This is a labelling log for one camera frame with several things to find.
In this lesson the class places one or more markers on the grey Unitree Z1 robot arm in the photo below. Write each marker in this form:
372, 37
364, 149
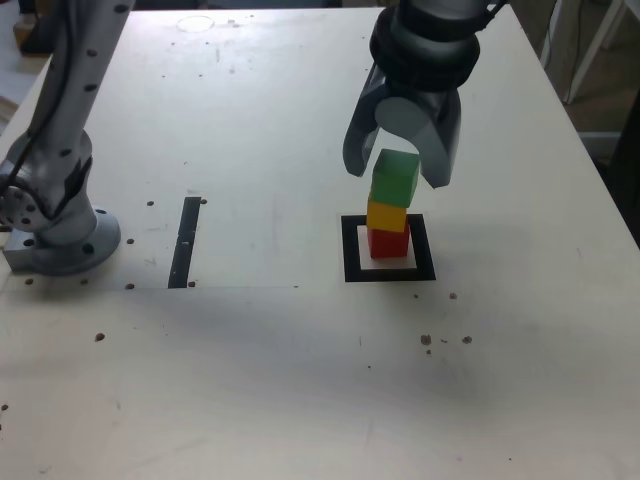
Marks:
65, 230

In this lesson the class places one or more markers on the yellow cube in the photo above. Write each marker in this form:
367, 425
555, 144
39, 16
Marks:
385, 215

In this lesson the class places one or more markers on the green cube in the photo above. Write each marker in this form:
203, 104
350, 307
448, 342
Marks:
395, 180

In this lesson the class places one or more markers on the white furniture frame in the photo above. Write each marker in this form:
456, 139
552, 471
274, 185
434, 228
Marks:
599, 50

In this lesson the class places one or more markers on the dark furniture piece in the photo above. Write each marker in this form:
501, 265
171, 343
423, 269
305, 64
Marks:
631, 175

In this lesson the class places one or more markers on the black tape strip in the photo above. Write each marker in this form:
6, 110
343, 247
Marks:
182, 250

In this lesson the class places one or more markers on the red cube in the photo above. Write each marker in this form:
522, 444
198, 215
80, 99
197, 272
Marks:
390, 245

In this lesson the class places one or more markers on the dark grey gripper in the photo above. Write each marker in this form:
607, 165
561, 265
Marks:
427, 97

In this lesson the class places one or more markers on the brown box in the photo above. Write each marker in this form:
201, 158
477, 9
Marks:
25, 32

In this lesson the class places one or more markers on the black tape square outline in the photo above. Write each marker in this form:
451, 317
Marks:
350, 260

